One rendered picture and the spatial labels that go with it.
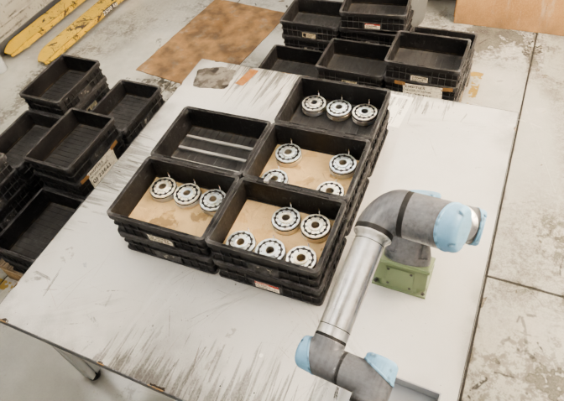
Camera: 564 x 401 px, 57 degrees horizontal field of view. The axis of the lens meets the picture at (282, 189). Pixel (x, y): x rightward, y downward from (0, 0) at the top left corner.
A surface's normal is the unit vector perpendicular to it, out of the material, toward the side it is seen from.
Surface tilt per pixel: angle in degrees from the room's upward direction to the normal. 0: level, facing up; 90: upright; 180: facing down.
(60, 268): 0
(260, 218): 0
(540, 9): 73
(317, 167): 0
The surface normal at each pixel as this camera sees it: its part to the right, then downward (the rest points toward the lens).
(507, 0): -0.40, 0.50
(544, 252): -0.11, -0.65
